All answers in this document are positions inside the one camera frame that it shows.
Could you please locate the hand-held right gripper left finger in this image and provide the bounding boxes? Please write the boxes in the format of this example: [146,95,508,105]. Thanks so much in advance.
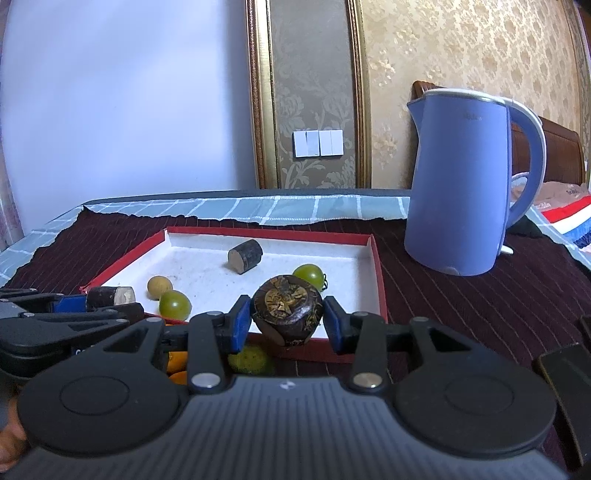
[99,295,252,396]

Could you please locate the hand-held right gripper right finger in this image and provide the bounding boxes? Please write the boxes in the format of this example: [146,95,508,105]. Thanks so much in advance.
[323,296,469,397]

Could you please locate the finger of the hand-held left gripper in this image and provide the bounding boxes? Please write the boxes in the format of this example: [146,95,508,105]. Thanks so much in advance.
[0,288,88,312]
[0,302,145,329]

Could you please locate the dark sugarcane piece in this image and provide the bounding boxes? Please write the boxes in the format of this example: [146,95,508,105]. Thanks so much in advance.
[228,240,264,276]
[87,285,137,311]

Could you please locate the green citrus with cut top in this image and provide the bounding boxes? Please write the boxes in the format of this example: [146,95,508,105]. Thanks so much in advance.
[228,344,273,376]

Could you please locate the whole green citrus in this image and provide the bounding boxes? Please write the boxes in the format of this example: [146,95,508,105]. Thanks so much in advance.
[158,290,192,321]
[292,263,326,291]

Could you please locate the red cardboard tray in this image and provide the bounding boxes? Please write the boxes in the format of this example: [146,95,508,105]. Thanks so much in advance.
[79,226,385,364]

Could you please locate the tan longan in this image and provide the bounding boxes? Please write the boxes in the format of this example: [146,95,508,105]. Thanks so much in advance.
[147,275,174,300]

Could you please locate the person's left hand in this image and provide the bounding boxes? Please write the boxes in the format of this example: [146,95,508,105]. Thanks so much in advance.
[0,397,29,464]

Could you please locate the pale patterned curtain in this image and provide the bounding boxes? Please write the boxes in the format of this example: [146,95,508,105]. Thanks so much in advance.
[0,152,23,252]

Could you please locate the dark maroon striped cloth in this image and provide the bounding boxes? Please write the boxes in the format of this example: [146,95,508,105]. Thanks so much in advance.
[0,205,591,480]

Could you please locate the blue electric kettle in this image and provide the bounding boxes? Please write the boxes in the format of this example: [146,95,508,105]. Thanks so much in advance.
[404,89,547,277]

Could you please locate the dark glossy flat object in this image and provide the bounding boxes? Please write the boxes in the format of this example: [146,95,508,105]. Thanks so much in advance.
[536,342,591,478]

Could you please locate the pink bedding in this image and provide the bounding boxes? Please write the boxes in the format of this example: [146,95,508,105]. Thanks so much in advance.
[510,178,591,210]

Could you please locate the red white blue striped blanket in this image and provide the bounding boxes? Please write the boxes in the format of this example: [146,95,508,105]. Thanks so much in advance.
[540,196,591,261]

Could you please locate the wooden bed headboard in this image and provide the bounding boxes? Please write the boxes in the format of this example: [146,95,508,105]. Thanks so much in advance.
[412,80,586,185]

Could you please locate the white wall switch panel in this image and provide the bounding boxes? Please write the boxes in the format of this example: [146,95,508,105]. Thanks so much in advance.
[293,129,345,158]

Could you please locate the gold-framed wall panel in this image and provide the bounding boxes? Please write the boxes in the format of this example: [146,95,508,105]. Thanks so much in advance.
[245,0,372,190]

